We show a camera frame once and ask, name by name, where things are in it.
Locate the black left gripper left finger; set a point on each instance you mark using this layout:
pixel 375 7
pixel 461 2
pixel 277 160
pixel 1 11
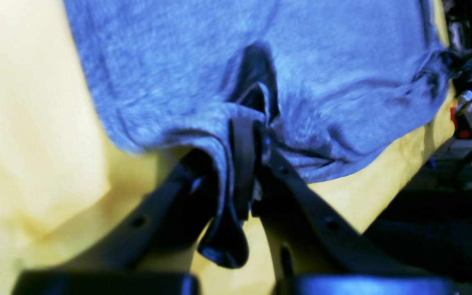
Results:
pixel 168 221

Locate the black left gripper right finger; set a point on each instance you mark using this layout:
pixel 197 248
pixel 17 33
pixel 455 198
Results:
pixel 314 250

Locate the red black clamp right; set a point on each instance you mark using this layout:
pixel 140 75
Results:
pixel 462 127

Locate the grey long-sleeve T-shirt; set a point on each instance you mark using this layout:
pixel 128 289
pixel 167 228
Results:
pixel 336 80

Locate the yellow table cloth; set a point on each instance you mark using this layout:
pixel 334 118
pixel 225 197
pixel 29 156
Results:
pixel 63 184

